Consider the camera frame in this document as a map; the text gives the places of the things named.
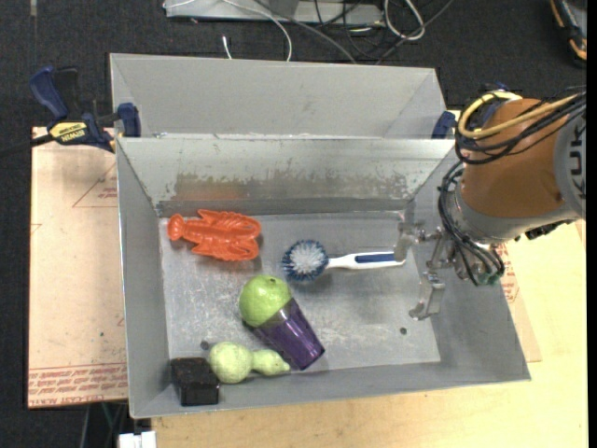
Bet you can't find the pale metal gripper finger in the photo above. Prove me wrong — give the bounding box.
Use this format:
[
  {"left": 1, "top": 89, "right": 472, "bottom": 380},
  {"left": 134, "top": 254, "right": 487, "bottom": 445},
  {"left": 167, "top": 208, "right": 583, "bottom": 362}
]
[
  {"left": 409, "top": 271, "right": 448, "bottom": 322},
  {"left": 394, "top": 220, "right": 426, "bottom": 263}
]

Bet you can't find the grey metal bin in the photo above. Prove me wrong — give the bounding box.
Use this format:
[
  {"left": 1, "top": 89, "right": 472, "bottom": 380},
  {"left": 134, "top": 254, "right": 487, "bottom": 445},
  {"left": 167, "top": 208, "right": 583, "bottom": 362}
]
[{"left": 109, "top": 52, "right": 533, "bottom": 420}]

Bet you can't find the blue and white dish brush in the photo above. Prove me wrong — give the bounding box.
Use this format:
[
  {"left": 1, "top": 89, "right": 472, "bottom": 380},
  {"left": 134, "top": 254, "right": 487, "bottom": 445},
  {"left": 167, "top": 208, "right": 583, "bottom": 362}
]
[{"left": 281, "top": 239, "right": 408, "bottom": 284}]

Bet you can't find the purple plastic cup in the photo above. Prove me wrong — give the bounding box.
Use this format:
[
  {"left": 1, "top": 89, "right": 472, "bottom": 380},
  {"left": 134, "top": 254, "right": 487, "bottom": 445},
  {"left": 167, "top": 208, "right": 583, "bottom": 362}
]
[{"left": 251, "top": 297, "right": 326, "bottom": 372}]

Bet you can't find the green apple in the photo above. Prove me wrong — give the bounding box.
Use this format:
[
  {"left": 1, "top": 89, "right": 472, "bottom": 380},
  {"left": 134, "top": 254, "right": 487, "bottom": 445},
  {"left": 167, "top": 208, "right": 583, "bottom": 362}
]
[{"left": 238, "top": 273, "right": 294, "bottom": 329}]

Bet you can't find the orange toy lobster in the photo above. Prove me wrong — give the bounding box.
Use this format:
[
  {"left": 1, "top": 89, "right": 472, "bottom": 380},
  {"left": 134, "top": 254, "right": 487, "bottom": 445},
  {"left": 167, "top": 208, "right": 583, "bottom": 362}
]
[{"left": 166, "top": 208, "right": 263, "bottom": 262}]

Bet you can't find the pale green toy gourd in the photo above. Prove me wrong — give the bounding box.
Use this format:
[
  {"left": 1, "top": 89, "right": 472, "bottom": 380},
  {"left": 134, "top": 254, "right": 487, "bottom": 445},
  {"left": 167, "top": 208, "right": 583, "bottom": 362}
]
[{"left": 207, "top": 341, "right": 292, "bottom": 385}]

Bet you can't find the black square block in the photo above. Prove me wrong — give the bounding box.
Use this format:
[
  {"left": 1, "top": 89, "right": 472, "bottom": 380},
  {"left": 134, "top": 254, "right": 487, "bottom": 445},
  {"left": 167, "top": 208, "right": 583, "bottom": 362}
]
[{"left": 169, "top": 356, "right": 222, "bottom": 408}]

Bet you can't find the brown cardboard board red print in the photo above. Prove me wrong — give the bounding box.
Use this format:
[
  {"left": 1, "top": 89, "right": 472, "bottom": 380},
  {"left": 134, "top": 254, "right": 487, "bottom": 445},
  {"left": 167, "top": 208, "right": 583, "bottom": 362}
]
[{"left": 26, "top": 126, "right": 544, "bottom": 411}]

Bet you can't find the black cylinder on white bracket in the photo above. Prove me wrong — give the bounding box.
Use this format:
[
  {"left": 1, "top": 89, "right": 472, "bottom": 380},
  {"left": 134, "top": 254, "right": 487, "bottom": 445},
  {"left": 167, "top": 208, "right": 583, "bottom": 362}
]
[{"left": 514, "top": 223, "right": 561, "bottom": 243}]

